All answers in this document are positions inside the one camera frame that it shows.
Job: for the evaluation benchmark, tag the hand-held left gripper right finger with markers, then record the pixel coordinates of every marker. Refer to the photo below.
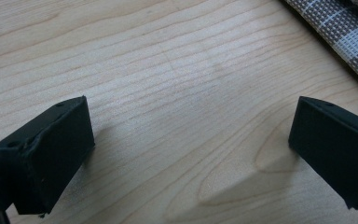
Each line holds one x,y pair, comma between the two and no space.
338,149

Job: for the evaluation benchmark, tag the grey white striped woven cloth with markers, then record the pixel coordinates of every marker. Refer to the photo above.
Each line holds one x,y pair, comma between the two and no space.
348,34

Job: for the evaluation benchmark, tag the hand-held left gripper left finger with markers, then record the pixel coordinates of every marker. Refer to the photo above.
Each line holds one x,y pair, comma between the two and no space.
46,161

